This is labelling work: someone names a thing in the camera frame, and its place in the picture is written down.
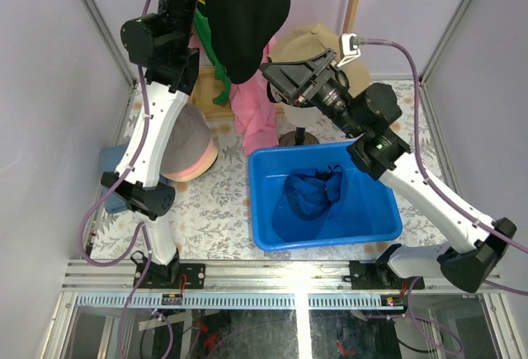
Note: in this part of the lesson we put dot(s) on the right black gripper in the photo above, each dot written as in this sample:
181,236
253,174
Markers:
289,78

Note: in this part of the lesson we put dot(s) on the khaki hat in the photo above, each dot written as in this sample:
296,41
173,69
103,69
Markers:
307,41

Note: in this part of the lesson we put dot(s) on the beige mannequin head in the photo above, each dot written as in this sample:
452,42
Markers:
301,118

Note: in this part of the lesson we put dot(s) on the pink bucket hat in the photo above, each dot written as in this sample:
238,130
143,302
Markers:
185,163

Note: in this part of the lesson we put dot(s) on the grey bucket hat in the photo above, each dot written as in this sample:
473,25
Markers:
190,128

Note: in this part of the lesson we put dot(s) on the blue plastic bin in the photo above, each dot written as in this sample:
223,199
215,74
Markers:
367,212

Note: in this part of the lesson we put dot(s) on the blue cap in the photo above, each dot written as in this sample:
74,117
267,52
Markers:
307,200

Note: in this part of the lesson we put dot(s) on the peach bucket hat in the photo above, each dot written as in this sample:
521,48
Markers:
199,168

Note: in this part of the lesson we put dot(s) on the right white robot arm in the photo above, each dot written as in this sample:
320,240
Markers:
475,241

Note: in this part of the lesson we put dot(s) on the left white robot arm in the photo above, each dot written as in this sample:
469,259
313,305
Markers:
158,44

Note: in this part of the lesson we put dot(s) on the pink t-shirt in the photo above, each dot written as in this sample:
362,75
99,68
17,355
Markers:
254,114

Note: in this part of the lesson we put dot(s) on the wooden clothes rack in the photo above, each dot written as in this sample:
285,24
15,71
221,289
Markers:
207,87

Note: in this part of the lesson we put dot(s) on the green tank top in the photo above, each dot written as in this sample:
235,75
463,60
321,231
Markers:
203,31

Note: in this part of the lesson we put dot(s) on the folded blue cloth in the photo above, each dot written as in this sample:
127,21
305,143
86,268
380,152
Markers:
108,159

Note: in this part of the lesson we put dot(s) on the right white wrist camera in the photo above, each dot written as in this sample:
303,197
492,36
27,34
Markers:
350,48

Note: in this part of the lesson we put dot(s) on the aluminium rail base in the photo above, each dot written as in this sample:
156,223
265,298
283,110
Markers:
230,284

